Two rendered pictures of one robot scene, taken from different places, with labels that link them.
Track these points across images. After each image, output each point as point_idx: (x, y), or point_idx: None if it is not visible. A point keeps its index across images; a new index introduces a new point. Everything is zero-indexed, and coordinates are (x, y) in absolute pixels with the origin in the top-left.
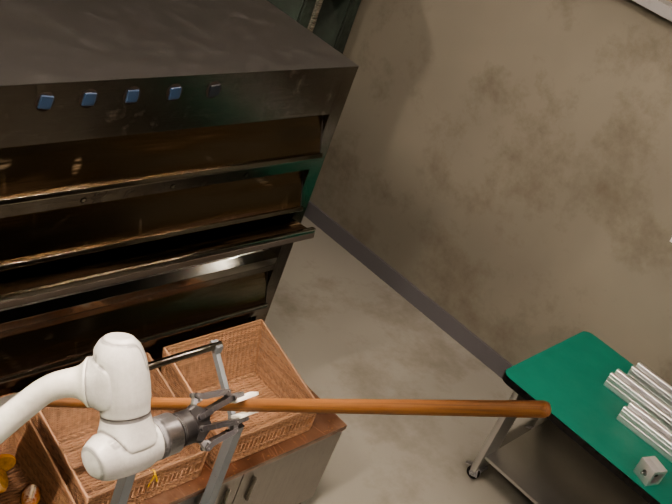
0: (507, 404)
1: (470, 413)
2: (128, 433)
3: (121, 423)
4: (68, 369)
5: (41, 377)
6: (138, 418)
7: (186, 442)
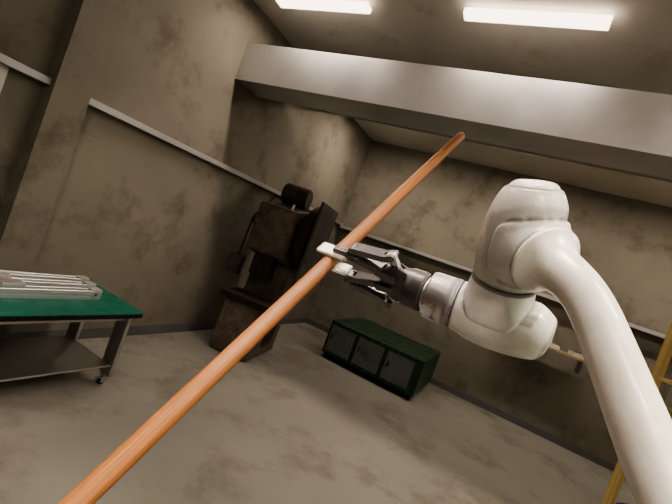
0: (457, 140)
1: (448, 154)
2: None
3: None
4: (576, 254)
5: (602, 288)
6: None
7: None
